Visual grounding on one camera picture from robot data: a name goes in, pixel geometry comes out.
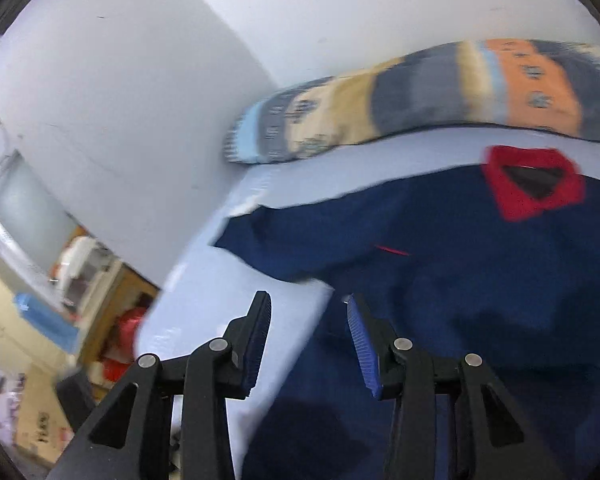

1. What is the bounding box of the navy blue jacket red collar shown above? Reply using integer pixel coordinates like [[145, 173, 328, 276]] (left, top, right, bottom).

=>
[[216, 146, 600, 479]]

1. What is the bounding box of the blue plastic bag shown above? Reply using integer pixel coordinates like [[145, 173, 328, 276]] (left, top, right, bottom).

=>
[[14, 292, 79, 353]]

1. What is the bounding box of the wooden cabinet with clutter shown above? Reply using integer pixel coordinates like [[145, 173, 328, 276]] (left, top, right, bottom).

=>
[[50, 228, 160, 399]]

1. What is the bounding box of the light blue bed sheet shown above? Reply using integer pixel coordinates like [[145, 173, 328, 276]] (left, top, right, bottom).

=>
[[140, 128, 600, 478]]

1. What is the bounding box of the patchwork quilt roll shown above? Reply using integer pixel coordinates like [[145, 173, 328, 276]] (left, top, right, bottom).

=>
[[224, 38, 600, 165]]

